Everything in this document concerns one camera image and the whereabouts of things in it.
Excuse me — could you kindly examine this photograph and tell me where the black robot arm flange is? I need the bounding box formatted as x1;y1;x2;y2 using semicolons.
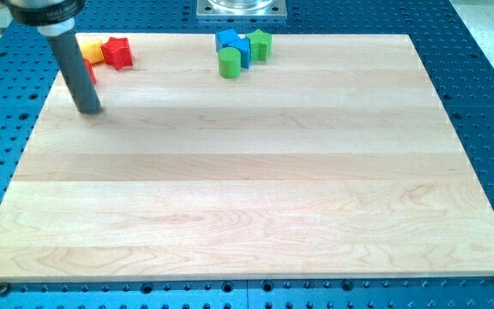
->
2;0;85;27

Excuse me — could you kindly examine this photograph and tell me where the blue cube block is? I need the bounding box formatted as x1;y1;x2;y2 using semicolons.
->
214;28;241;52

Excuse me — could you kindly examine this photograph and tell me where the light wooden board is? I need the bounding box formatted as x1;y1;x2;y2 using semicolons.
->
0;33;494;282

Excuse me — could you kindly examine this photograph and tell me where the green cylinder block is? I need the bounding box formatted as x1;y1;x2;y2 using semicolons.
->
218;47;241;79

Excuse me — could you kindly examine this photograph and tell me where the green star block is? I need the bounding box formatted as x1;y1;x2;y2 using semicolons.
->
246;29;273;62

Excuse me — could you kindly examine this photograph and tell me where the blue wedge block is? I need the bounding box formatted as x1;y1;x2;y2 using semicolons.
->
229;37;250;69

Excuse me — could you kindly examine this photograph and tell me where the red star block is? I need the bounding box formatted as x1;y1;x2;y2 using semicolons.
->
101;37;133;70

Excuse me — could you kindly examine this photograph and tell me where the red block behind rod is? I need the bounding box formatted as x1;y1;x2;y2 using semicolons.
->
83;58;97;85

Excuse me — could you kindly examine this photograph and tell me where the yellow block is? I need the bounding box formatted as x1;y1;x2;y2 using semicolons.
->
80;39;105;64

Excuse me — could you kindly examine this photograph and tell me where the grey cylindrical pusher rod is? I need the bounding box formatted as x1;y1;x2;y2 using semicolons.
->
37;18;101;114

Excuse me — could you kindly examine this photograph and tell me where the left board clamp screw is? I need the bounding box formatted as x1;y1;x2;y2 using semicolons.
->
0;282;11;297

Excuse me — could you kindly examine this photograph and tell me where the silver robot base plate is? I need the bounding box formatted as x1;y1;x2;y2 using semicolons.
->
196;0;287;20

